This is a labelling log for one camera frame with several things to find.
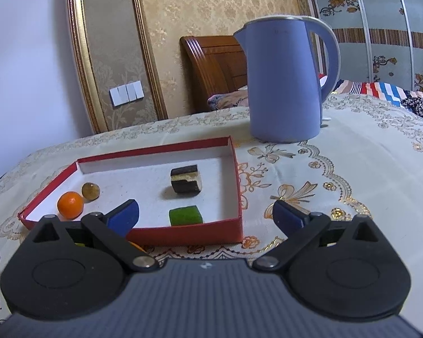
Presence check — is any orange mandarin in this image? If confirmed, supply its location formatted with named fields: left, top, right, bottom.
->
left=57, top=192, right=85, bottom=220
left=128, top=241, right=146, bottom=253

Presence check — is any green cucumber chunk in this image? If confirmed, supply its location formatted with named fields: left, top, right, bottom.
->
left=169, top=205, right=203, bottom=227

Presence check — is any dark sugarcane piece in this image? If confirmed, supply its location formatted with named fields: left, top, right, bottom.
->
left=170, top=164, right=202, bottom=194

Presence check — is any red cardboard tray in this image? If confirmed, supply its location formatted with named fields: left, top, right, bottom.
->
left=18, top=137, right=243, bottom=246

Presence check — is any lavender electric kettle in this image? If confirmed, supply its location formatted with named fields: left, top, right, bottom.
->
left=234, top=15, right=341, bottom=143

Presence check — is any striped bedding pile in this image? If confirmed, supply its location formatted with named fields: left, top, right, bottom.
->
left=207, top=80, right=423, bottom=118

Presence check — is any wooden bed headboard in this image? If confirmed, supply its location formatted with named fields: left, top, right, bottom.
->
left=179, top=35, right=247, bottom=113

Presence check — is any floral sliding wardrobe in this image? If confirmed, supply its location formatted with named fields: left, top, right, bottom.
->
left=309, top=0, right=423, bottom=91

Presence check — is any white wall switch panel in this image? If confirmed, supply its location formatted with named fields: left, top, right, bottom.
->
left=109, top=81, right=144, bottom=108

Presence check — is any gold ornate wall frame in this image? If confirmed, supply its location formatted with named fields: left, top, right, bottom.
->
left=66, top=0, right=168, bottom=133

